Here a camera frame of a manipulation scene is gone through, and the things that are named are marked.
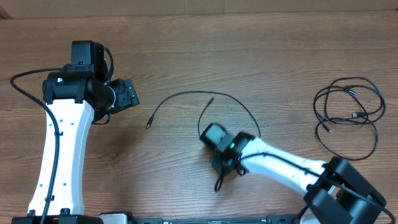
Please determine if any black micro USB cable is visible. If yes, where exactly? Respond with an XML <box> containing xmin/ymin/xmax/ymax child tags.
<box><xmin>314</xmin><ymin>85</ymin><xmax>379</xmax><ymax>162</ymax></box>

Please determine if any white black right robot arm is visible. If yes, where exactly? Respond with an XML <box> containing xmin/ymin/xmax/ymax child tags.
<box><xmin>200</xmin><ymin>123</ymin><xmax>388</xmax><ymax>223</ymax></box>

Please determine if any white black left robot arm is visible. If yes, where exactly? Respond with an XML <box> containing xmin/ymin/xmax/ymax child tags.
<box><xmin>11</xmin><ymin>40</ymin><xmax>139</xmax><ymax>224</ymax></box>

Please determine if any black cable with white plug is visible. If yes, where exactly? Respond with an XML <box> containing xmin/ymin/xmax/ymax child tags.
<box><xmin>312</xmin><ymin>77</ymin><xmax>387</xmax><ymax>127</ymax></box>

